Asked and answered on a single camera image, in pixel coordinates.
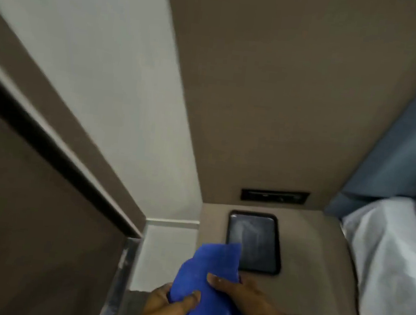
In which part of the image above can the black wall socket panel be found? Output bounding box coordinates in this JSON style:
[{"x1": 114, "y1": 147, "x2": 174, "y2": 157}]
[{"x1": 240, "y1": 184, "x2": 310, "y2": 209}]

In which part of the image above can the beige bedside table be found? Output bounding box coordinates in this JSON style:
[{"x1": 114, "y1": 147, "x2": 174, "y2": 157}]
[{"x1": 189, "y1": 196, "x2": 383, "y2": 315}]

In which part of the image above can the white bed sheet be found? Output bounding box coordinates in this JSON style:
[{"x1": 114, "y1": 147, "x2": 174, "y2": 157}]
[{"x1": 330, "y1": 190, "x2": 416, "y2": 315}]

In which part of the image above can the blue padded headboard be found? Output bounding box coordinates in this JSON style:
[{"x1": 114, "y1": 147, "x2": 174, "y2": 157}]
[{"x1": 324, "y1": 29, "x2": 416, "y2": 227}]

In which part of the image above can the blue cleaning cloth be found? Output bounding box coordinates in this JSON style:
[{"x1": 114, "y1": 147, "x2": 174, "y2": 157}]
[{"x1": 166, "y1": 236, "x2": 255, "y2": 315}]

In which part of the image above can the brown wardrobe door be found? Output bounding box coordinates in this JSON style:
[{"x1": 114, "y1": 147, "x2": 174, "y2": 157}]
[{"x1": 0, "y1": 0, "x2": 170, "y2": 315}]

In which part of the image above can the black wireless charging pad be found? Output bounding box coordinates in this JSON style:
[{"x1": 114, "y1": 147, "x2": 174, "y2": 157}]
[{"x1": 222, "y1": 209, "x2": 287, "y2": 277}]

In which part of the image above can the person's left hand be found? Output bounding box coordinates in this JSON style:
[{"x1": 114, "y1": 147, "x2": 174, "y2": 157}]
[{"x1": 136, "y1": 279, "x2": 202, "y2": 315}]

